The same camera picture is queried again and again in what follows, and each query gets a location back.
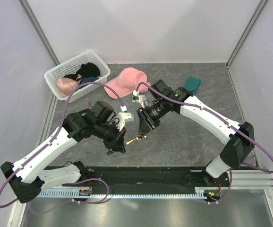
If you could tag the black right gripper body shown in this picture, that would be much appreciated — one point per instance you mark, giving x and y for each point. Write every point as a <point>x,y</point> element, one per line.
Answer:
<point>152,114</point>

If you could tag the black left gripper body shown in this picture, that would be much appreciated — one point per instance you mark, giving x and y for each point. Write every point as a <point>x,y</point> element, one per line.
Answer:
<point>110,134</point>

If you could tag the teal satin napkin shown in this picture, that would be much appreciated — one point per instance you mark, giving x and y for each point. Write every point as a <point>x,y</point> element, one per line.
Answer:
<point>192,85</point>

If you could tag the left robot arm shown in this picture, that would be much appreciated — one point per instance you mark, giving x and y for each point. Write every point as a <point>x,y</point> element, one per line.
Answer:
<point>29,176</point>

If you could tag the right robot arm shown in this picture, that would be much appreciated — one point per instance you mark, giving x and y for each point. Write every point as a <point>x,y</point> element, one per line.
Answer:
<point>236,137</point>

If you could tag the navy cloth in basket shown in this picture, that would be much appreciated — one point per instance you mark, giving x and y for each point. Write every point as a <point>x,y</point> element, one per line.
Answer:
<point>84,80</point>

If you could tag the pink baseball cap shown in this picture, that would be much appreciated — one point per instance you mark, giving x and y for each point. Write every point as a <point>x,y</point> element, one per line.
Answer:
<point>127,81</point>

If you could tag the pink cloth in basket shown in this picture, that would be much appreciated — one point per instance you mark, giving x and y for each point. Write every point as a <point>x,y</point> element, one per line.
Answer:
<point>66,86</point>

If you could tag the black cloth in basket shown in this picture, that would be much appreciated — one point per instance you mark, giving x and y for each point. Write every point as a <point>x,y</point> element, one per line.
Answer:
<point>88,70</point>

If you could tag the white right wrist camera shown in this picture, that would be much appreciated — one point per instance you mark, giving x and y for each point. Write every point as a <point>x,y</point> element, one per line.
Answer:
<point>137,98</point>

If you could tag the black mounting base plate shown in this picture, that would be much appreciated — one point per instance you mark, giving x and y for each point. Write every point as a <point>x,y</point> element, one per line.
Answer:
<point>148,175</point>

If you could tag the light blue cable duct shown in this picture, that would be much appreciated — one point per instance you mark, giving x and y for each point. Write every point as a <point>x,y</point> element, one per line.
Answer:
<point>83,193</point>

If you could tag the aluminium frame rail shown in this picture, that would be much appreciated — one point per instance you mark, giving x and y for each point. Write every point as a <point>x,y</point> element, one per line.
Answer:
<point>251,180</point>

